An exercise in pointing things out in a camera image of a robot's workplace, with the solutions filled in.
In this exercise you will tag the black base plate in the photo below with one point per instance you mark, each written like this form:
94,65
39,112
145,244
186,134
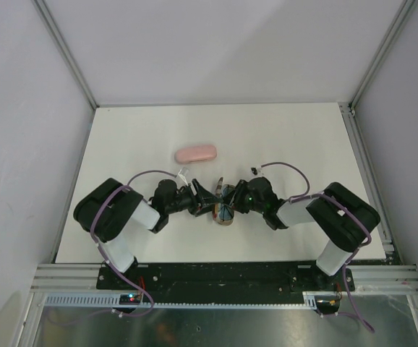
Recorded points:
223,283

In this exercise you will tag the aluminium frame post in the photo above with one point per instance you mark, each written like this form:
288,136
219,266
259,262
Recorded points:
65,52
384,48

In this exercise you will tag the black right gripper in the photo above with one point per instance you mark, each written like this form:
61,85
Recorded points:
235,199

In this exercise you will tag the pink glasses case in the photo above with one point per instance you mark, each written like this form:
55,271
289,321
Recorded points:
195,154

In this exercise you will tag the controller board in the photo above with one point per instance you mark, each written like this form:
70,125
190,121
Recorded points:
126,299
327,304

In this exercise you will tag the right controller board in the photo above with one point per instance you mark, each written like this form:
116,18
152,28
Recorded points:
327,304

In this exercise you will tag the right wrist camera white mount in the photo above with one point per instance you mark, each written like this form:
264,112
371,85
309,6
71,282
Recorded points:
257,171

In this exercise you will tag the plaid glasses case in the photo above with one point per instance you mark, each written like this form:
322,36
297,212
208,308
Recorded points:
222,214

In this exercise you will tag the left controller board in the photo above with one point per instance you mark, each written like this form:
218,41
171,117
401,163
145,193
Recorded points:
126,299

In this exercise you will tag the right aluminium frame post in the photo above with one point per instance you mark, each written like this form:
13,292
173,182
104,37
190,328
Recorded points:
384,48

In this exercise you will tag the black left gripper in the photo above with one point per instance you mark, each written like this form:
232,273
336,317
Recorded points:
204,201

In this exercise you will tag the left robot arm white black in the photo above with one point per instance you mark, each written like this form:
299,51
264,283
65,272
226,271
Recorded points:
107,209

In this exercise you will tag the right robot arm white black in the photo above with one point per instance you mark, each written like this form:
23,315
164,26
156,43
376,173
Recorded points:
345,218

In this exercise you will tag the left aluminium frame post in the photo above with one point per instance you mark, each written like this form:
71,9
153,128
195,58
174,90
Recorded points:
65,52

